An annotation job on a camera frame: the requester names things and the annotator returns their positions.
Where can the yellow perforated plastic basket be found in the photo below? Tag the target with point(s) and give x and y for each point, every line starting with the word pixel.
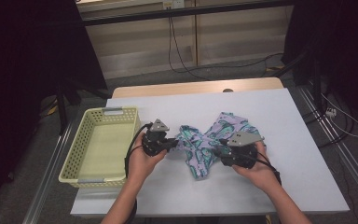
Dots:
pixel 99 149

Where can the black tripod stand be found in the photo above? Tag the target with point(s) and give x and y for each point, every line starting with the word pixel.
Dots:
pixel 62 109

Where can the white wall socket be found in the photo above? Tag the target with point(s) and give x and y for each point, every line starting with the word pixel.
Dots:
pixel 174 4

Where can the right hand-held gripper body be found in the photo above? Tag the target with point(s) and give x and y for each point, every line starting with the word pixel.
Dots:
pixel 242 152

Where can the person's left hand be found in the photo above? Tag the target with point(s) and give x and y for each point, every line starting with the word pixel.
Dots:
pixel 140 165

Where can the aluminium floor rail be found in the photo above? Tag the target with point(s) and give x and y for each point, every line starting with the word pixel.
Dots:
pixel 348 155
pixel 48 174

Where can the purple seahorse print garment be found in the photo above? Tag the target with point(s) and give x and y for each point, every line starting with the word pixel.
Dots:
pixel 199 149

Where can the black metal stand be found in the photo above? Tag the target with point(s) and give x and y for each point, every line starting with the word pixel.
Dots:
pixel 315 84

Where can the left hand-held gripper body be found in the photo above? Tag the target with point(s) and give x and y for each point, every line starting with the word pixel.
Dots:
pixel 154 143

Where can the white table cover sheet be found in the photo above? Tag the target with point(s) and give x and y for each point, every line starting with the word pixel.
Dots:
pixel 292 174

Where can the black curtain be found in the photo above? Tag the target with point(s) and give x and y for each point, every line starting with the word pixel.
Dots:
pixel 21 77
pixel 348 46

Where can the person's right hand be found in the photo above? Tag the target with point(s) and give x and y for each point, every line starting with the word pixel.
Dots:
pixel 261 174

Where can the light wooden table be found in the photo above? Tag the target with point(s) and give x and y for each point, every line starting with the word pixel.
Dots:
pixel 167 88

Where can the black horizontal bar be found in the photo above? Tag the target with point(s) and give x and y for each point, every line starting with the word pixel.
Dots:
pixel 183 12

